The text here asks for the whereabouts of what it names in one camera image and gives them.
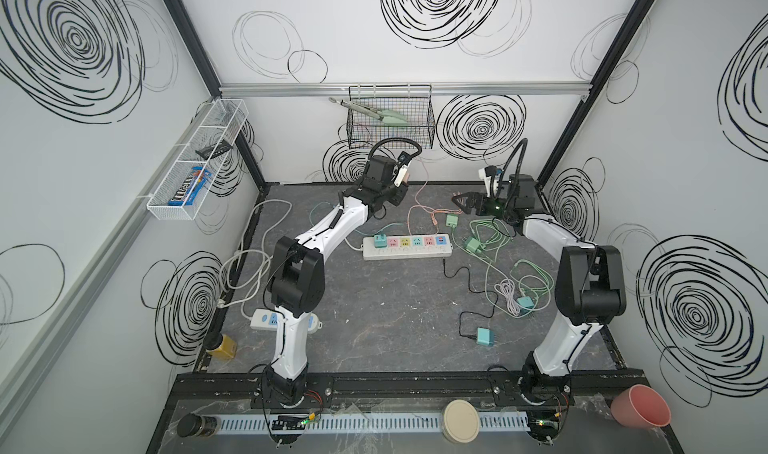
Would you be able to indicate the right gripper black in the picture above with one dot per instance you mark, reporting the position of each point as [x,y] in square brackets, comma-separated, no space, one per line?
[475,197]

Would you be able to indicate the dark glass jar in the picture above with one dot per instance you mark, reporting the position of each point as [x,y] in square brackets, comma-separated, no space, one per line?
[195,425]

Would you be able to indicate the black remote control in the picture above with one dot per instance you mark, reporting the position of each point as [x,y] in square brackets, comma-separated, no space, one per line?
[214,150]

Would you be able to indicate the teal charger plug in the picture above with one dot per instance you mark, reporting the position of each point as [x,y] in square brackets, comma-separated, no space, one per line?
[380,241]

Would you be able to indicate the white wire wall shelf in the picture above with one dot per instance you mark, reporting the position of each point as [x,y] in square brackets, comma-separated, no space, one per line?
[218,119]

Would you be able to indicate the black wire wall basket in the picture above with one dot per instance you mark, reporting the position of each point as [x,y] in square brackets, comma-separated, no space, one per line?
[394,110]

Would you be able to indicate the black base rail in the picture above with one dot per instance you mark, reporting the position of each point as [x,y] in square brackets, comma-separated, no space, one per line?
[502,386]

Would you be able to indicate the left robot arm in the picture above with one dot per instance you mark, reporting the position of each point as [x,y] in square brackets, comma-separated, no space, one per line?
[297,278]

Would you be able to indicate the white slotted cable duct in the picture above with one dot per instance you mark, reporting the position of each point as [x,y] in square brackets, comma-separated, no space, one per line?
[254,424]

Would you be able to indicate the light green charger plug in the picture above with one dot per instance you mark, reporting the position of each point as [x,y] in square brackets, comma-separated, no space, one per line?
[474,245]

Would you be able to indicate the green kitchen tongs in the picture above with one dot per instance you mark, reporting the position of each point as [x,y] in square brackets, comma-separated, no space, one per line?
[386,117]

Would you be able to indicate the blue candy packet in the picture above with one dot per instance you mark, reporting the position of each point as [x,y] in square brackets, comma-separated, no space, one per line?
[195,180]

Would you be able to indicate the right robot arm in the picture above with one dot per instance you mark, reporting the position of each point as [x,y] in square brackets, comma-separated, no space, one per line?
[588,291]

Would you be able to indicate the pink plastic cup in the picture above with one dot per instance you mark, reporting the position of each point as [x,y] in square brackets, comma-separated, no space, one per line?
[640,407]

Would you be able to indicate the white multicolour power strip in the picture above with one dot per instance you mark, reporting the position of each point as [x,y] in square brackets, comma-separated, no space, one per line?
[401,247]

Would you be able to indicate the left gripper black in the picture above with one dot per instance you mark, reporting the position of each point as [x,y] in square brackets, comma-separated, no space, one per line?
[399,191]

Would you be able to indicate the beige round lid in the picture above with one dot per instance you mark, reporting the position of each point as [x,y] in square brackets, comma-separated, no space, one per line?
[460,422]

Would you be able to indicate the yellow liquid bottle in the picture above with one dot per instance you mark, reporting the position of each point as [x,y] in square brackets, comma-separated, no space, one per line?
[220,346]

